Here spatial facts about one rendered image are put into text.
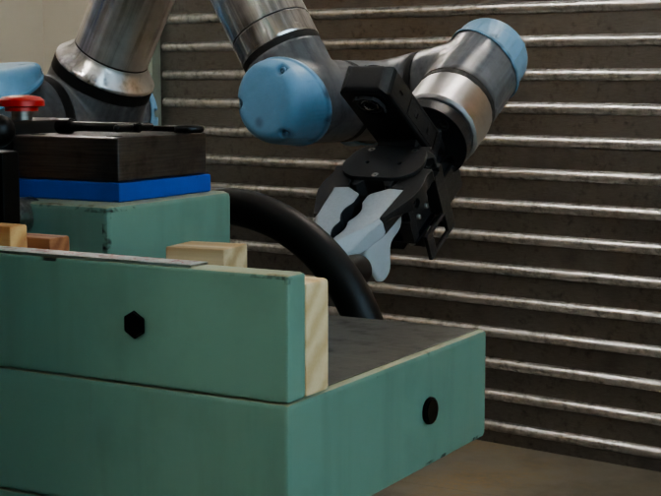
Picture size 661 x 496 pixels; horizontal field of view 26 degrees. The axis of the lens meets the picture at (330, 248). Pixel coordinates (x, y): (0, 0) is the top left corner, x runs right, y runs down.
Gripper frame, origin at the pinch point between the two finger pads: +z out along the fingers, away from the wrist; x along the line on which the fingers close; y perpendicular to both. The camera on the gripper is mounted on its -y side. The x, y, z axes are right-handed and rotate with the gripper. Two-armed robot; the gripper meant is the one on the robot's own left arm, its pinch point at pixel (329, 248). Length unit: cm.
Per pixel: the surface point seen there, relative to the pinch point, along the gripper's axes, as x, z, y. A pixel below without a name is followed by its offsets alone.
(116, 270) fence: -14.5, 36.3, -26.2
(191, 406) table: -18.5, 39.2, -21.2
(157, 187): 0.6, 15.2, -15.8
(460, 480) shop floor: 94, -158, 195
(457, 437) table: -23.5, 26.5, -8.6
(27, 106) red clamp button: 9.0, 15.1, -21.5
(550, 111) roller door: 86, -236, 132
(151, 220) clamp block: -0.4, 18.0, -15.2
